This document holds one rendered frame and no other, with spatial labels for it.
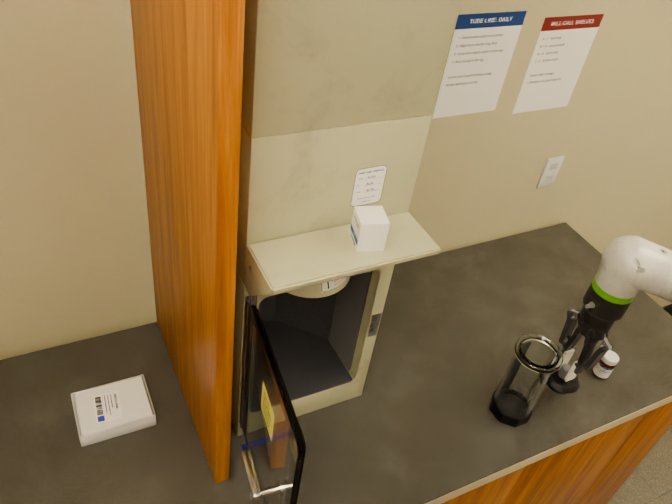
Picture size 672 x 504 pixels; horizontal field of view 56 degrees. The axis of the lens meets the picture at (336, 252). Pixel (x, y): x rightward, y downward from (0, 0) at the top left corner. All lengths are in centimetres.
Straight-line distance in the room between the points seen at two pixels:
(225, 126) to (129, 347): 96
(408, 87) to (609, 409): 108
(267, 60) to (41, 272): 87
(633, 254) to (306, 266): 71
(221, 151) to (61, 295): 88
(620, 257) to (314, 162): 71
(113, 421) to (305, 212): 68
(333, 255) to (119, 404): 67
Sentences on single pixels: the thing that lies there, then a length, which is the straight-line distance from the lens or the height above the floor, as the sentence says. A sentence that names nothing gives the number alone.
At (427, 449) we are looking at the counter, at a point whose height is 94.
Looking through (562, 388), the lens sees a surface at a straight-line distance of 169.
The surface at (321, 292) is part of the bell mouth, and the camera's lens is 124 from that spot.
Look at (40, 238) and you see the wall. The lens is 150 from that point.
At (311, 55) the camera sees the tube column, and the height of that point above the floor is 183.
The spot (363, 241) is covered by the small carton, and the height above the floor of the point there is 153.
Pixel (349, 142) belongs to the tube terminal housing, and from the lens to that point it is 102.
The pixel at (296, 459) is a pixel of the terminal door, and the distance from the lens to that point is 97.
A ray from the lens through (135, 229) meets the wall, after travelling 153.
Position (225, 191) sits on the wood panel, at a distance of 86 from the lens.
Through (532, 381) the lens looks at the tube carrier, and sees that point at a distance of 152.
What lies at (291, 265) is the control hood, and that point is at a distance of 102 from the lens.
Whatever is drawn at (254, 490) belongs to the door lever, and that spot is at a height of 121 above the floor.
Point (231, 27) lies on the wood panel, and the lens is 75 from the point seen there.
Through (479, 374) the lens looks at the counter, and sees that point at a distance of 171.
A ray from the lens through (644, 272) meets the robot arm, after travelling 143.
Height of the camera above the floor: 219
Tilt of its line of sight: 40 degrees down
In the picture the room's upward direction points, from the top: 10 degrees clockwise
